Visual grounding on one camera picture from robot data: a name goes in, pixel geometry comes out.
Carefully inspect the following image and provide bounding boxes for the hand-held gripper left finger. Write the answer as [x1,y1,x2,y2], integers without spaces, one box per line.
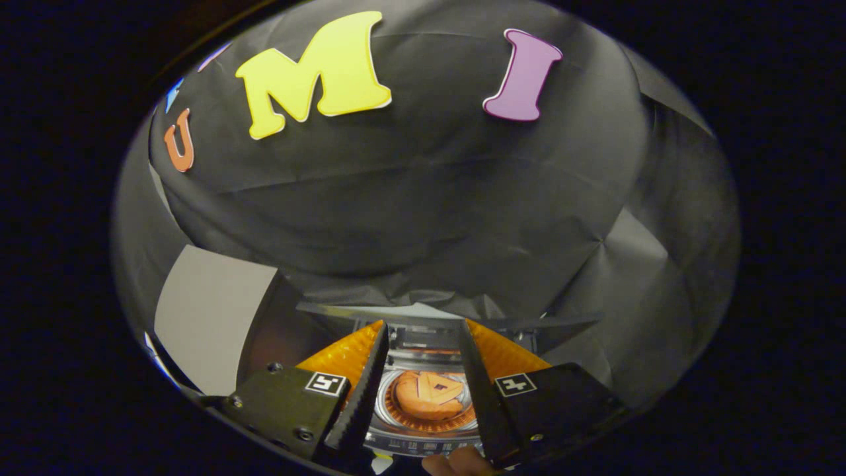
[221,320,389,461]

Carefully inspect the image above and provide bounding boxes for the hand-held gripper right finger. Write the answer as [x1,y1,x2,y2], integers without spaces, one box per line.
[458,319,629,467]

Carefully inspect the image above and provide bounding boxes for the orange polo shirt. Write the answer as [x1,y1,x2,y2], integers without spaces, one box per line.
[395,370,467,422]

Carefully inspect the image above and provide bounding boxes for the grey washing machine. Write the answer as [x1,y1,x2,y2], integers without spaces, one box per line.
[360,321,486,461]

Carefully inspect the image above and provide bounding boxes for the dark washing machine lid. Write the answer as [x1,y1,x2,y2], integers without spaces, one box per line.
[296,302,603,352]

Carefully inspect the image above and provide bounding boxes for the white and blue papers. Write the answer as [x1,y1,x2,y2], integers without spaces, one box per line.
[143,331,180,389]

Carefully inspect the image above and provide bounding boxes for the black backdrop cloth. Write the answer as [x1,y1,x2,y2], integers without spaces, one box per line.
[111,0,741,411]

